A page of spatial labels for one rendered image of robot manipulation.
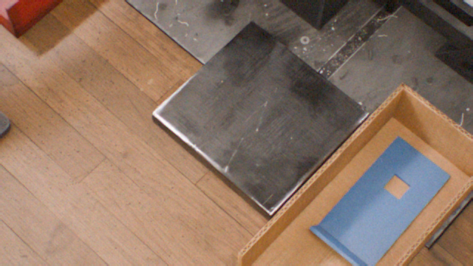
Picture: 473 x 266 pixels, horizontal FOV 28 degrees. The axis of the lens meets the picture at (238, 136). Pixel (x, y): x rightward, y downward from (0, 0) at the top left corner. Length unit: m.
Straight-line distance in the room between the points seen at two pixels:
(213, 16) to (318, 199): 0.25
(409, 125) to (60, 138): 0.37
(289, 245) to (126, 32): 0.31
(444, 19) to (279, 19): 0.19
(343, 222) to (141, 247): 0.21
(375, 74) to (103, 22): 0.31
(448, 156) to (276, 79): 0.20
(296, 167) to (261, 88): 0.10
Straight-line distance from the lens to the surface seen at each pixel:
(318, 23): 1.06
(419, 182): 0.99
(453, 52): 1.05
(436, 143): 1.01
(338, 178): 0.99
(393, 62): 1.07
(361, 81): 1.05
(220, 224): 0.96
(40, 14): 1.08
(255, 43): 1.04
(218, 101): 1.00
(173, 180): 0.98
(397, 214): 0.98
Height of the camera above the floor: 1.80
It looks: 64 degrees down
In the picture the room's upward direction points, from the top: 4 degrees clockwise
